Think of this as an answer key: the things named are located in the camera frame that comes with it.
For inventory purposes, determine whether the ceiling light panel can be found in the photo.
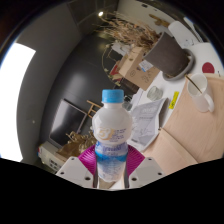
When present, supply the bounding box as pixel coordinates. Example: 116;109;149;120
0;42;37;163

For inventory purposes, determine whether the grey pot with dried plant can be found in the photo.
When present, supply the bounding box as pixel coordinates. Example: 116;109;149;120
94;11;192;80

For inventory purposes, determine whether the beige cabinet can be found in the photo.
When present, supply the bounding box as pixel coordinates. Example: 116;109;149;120
37;141;68;173

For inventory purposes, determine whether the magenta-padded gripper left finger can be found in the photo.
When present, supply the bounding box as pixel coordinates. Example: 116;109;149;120
55;143;100;190

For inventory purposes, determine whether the wooden easel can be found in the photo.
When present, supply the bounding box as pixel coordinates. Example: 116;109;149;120
77;99;103;134

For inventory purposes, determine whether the brown wooden figure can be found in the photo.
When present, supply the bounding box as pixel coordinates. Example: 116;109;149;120
148;13;170;28

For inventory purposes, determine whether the white chair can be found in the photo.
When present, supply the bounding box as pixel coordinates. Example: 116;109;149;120
168;20;203;48

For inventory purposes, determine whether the red box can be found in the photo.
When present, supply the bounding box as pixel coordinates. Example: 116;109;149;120
109;60;123;81

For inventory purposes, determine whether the flat round red coaster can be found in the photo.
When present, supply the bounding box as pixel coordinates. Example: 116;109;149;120
201;61;216;74

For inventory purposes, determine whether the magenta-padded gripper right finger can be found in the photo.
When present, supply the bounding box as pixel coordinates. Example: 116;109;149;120
125;143;166;190

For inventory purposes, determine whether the small clear glass jar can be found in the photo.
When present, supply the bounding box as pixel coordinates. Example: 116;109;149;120
146;85;164;102

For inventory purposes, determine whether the yellow tag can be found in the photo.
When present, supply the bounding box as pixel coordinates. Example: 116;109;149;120
168;90;180;110

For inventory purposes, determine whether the printed grey paper sheet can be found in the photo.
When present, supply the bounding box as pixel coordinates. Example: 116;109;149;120
126;97;168;153

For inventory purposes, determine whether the pale wooden drawing board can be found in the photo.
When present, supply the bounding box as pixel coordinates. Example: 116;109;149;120
161;73;224;164
141;128;201;176

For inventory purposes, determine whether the cardboard box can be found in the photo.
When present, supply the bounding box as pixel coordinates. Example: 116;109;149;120
118;46;161;92

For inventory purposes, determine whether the bronze relief sculpture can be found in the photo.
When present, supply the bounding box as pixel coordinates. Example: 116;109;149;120
54;129;99;159

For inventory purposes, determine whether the white mug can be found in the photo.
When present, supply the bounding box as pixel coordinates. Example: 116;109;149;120
186;73;215;113

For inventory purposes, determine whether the dark round plant saucer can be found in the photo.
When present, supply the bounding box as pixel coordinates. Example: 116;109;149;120
162;48;196;82

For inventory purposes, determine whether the black wall screen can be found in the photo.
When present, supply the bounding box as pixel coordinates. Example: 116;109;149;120
48;98;88;149

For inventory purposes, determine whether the wooden stick in mug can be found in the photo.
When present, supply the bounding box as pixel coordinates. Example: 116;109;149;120
184;74;203;94

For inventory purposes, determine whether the white blue-capped drink bottle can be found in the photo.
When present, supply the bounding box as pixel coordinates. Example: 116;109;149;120
92;88;134;183

